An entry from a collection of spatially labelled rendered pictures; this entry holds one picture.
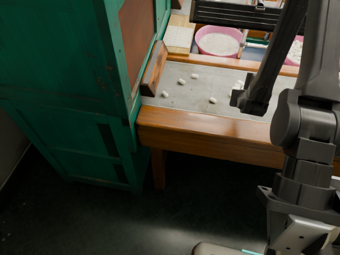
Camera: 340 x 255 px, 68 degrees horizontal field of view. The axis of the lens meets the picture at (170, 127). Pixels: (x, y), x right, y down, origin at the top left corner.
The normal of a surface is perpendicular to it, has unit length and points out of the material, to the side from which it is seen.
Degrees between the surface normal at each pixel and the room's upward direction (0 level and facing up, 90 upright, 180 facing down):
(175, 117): 0
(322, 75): 27
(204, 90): 0
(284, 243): 82
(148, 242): 0
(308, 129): 37
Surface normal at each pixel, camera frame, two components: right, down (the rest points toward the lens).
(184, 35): 0.01, -0.58
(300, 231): -0.23, 0.71
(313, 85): -0.01, -0.14
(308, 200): -0.23, 0.00
